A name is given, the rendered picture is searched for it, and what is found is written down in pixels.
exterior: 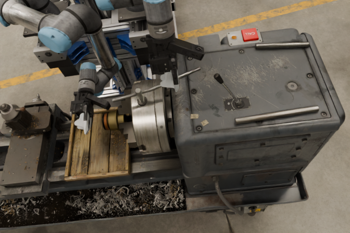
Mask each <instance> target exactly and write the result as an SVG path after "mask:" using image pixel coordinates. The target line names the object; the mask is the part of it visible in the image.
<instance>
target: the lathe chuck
mask: <svg viewBox="0 0 350 233"><path fill-rule="evenodd" d="M154 80H155V79H151V80H142V81H135V82H134V83H138V82H140V84H136V85H135V84H133V85H132V89H131V93H135V89H136V88H140V89H141V90H145V89H149V88H152V87H154ZM143 96H144V97H145V98H146V100H147V102H146V104H144V105H140V104H139V103H138V100H139V99H138V97H137V96H133V97H131V114H132V123H133V130H134V135H135V140H136V144H137V146H140V145H144V146H146V150H140V153H141V154H151V153H161V152H163V151H162V148H161V145H160V141H159V137H158V130H157V124H156V116H155V105H154V91H151V92H148V93H144V94H143Z"/></svg>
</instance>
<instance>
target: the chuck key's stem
mask: <svg viewBox="0 0 350 233"><path fill-rule="evenodd" d="M135 93H136V94H137V97H138V99H139V100H140V101H141V103H143V102H144V96H143V94H142V91H141V89H140V88H136V89H135Z"/></svg>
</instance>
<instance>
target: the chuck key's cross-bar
mask: <svg viewBox="0 0 350 233"><path fill-rule="evenodd" d="M199 70H201V68H200V67H197V68H195V69H193V70H191V71H188V72H186V73H184V74H182V75H179V76H178V78H179V79H181V78H183V77H185V76H187V75H190V74H192V73H194V72H197V71H199ZM160 87H162V86H161V85H160V84H158V85H156V86H154V87H152V88H149V89H145V90H142V94H144V93H148V92H151V91H153V90H156V89H158V88H160ZM133 96H137V94H136V93H132V94H128V95H125V96H121V97H118V98H114V99H112V102H116V101H120V100H123V99H126V98H130V97H133Z"/></svg>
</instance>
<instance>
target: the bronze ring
mask: <svg viewBox="0 0 350 233"><path fill-rule="evenodd" d="M125 122H127V115H126V114H120V115H119V113H118V110H116V111H110V112H109V113H104V114H103V116H102V124H103V128H104V130H112V131H115V130H118V131H120V130H119V123H125Z"/></svg>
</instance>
